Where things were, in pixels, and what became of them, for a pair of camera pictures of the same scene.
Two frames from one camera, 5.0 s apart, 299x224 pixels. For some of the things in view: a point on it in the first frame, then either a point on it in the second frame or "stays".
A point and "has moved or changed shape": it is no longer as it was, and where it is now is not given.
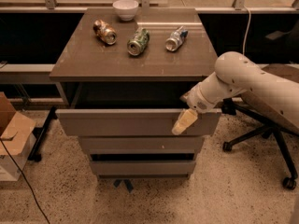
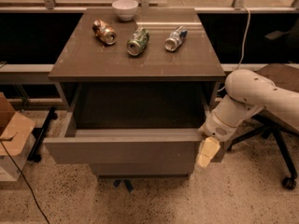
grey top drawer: x=132 y=109 has moved or changed shape
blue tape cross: x=127 y=183 stays
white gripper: x=197 y=99 to x=216 y=127
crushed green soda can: x=136 y=44 stays
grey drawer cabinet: x=120 y=76 stays
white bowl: x=126 y=8 stays
